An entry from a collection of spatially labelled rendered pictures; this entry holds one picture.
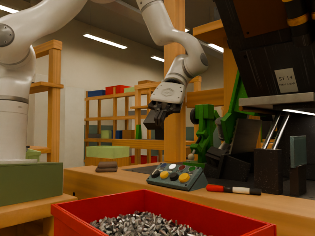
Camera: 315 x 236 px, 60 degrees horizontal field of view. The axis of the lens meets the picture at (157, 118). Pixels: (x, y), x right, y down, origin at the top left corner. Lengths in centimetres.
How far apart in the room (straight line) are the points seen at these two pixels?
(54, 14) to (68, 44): 821
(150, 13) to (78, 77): 822
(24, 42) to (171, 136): 91
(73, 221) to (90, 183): 58
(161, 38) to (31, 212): 68
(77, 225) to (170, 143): 113
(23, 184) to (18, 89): 28
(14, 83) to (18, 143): 18
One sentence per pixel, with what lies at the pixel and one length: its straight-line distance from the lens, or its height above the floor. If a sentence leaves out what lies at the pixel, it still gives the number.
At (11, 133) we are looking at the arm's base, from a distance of 91.
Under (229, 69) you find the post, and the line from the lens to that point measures 134.
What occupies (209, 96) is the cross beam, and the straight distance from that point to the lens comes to 149.
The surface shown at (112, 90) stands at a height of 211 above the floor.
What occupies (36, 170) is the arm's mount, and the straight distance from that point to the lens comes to 89.
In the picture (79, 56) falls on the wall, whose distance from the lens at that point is 934.
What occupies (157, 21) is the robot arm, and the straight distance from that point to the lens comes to 102.
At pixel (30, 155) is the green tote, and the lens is 134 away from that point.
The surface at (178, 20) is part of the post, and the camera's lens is 165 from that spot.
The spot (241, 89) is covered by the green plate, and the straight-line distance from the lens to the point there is 89.
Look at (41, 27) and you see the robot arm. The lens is 97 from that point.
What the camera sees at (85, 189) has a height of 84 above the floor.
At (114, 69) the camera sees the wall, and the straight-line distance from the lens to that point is 1022.
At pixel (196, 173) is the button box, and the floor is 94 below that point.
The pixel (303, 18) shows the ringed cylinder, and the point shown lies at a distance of 68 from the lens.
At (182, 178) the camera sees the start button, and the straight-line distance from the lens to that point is 72.
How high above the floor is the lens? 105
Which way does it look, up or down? 3 degrees up
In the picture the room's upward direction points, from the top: straight up
